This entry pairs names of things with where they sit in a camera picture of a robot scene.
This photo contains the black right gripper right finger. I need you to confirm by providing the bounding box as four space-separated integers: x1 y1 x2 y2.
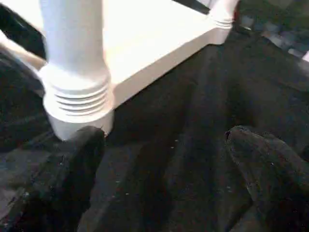
225 125 309 232

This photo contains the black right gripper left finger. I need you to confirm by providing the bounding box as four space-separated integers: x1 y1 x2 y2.
0 126 107 232

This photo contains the white plastic table leg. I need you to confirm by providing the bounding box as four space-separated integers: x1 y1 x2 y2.
39 0 115 142
208 0 240 29

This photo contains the black work mat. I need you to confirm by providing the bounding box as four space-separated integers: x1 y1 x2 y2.
0 0 309 232

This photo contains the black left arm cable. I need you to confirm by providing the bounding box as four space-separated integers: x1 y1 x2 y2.
171 0 211 14

